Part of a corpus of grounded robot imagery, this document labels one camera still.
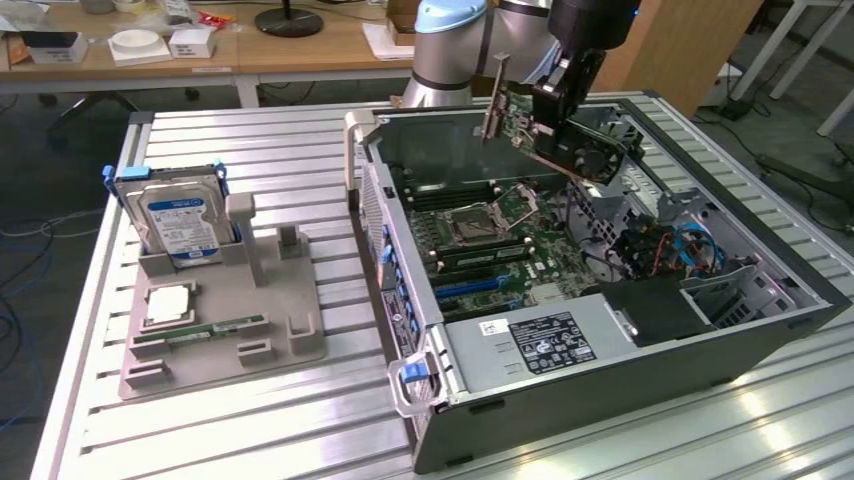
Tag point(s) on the black chair base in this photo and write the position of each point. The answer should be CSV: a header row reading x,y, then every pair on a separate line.
x,y
807,172

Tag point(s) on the wooden cabinet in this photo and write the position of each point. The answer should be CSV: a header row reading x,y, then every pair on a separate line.
x,y
681,50

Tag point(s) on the white box with black lid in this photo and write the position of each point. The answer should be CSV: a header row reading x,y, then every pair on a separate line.
x,y
53,47

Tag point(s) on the green motherboard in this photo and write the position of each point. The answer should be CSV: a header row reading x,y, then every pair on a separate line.
x,y
554,255

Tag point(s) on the silver CPU chip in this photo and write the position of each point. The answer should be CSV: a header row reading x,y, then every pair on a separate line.
x,y
167,305

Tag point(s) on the small white printed box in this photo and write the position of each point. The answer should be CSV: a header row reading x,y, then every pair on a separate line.
x,y
192,44

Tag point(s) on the grey parts rack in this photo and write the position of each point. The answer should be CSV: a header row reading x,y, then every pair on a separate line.
x,y
274,295

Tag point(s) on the white round holder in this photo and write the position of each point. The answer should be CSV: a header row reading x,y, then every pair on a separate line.
x,y
139,47

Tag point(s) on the black round lamp base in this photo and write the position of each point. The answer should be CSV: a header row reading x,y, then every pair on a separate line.
x,y
290,22

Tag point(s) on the green RAM stick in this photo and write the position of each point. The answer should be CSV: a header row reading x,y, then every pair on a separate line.
x,y
220,327

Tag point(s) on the CPU socket cover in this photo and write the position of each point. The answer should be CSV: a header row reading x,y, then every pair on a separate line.
x,y
516,205

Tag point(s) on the CPU socket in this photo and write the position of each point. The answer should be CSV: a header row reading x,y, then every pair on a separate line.
x,y
472,224

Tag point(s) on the black air shroud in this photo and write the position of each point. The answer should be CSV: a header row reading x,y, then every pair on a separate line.
x,y
654,310

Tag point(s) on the wooden desk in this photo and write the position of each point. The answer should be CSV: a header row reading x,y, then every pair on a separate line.
x,y
133,72

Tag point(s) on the hard disk with blue carrier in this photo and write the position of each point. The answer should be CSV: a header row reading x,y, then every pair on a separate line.
x,y
180,225

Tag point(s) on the white table frame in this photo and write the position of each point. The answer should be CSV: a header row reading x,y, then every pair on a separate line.
x,y
801,30

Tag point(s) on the blue case latch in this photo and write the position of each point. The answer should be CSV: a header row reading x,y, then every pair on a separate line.
x,y
412,372

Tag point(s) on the black installed RAM stick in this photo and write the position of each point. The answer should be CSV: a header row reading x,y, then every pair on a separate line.
x,y
480,257

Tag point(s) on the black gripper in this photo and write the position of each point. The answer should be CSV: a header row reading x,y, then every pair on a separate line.
x,y
590,25

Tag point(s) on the grey power supply unit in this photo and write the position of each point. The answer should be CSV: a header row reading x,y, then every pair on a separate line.
x,y
494,355

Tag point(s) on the red packet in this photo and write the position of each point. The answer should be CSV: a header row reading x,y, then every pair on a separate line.
x,y
216,21

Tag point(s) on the metal disk bay cage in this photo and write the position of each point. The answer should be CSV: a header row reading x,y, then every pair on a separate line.
x,y
614,200

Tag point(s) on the white paper stack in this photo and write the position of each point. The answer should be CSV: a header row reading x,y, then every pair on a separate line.
x,y
387,45

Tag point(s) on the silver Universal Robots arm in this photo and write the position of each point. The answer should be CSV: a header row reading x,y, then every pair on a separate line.
x,y
447,65

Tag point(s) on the open black PC case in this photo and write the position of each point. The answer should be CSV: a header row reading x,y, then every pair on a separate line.
x,y
600,410

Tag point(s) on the black graphics card with fan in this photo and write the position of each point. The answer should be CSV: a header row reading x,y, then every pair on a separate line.
x,y
600,155

